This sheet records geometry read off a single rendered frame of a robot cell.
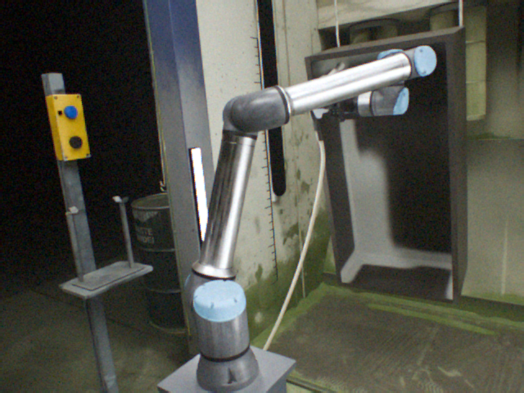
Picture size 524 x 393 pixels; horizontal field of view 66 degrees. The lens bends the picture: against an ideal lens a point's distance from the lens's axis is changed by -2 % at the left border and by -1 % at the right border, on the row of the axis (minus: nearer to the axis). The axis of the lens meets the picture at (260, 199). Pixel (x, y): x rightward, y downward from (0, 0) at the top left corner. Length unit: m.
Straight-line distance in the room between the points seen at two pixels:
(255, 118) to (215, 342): 0.64
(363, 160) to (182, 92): 1.02
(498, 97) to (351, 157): 1.32
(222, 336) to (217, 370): 0.11
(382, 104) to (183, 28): 1.02
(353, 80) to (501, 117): 2.09
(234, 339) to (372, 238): 1.45
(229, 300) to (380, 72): 0.81
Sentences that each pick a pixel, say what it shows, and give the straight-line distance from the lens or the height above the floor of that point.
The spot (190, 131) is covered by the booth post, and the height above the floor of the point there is 1.35.
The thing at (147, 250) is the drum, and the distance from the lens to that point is 2.82.
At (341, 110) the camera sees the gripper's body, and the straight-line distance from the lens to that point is 1.60.
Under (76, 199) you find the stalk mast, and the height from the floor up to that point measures 1.12.
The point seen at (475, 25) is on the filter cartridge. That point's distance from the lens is 2.98.
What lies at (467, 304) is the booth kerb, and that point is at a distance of 2.98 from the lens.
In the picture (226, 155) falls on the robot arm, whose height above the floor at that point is 1.29.
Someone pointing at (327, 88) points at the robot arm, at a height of 1.46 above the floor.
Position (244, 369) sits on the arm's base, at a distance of 1.26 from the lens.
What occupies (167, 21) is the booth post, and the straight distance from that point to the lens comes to 2.05.
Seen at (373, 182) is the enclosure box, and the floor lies 0.98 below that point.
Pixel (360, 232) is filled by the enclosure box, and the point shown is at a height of 0.67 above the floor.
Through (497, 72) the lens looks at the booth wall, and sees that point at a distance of 3.27.
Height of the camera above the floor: 1.40
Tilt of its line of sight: 12 degrees down
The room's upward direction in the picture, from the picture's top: 5 degrees counter-clockwise
